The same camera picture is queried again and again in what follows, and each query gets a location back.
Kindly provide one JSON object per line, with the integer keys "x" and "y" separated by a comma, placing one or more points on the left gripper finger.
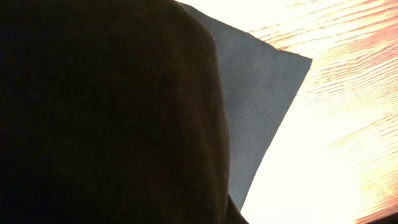
{"x": 233, "y": 215}

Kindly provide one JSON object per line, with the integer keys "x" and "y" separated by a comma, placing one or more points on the black t-shirt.
{"x": 133, "y": 111}

